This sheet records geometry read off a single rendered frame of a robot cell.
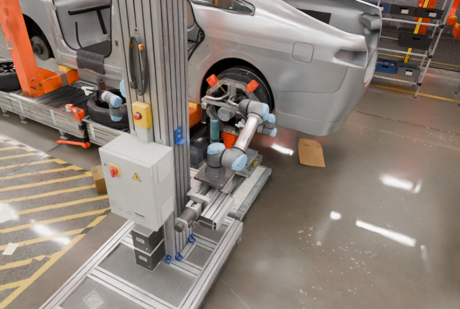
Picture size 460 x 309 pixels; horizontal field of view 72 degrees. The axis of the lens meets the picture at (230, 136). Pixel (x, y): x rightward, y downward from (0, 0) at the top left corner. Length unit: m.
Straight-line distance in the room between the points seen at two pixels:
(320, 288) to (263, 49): 1.96
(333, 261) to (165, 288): 1.38
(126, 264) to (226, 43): 1.97
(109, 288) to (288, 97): 2.01
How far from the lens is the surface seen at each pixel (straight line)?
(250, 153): 3.51
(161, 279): 2.45
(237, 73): 2.98
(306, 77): 2.77
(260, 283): 2.69
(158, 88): 1.66
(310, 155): 4.03
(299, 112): 2.90
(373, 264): 3.07
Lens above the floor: 2.23
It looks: 32 degrees down
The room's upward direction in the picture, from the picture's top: 3 degrees clockwise
